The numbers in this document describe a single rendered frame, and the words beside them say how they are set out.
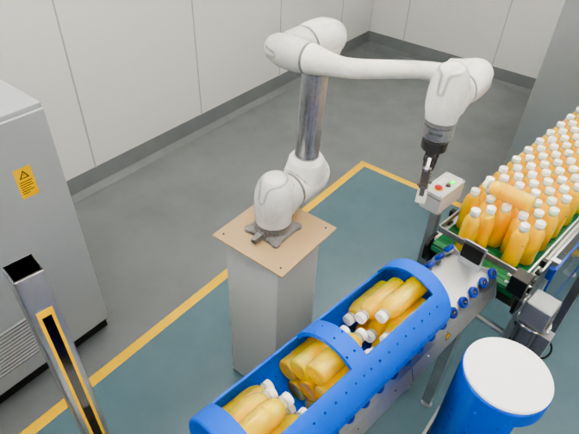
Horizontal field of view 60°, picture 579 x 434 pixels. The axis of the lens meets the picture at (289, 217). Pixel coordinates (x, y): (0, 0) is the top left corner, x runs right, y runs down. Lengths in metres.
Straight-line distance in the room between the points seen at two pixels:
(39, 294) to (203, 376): 1.86
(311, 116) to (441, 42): 4.75
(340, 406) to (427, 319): 0.42
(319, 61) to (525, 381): 1.19
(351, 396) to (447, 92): 0.85
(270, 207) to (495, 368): 0.97
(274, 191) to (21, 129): 1.04
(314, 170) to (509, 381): 1.03
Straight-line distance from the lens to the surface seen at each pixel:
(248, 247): 2.05
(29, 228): 2.48
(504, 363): 1.82
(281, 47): 1.67
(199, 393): 2.83
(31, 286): 1.10
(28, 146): 2.31
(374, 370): 1.51
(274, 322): 2.27
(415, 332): 1.63
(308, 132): 1.95
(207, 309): 3.15
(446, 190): 2.34
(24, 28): 3.65
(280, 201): 1.94
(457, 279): 2.18
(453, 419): 1.91
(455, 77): 1.38
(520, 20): 6.21
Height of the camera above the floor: 2.42
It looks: 40 degrees down
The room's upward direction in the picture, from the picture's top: 3 degrees clockwise
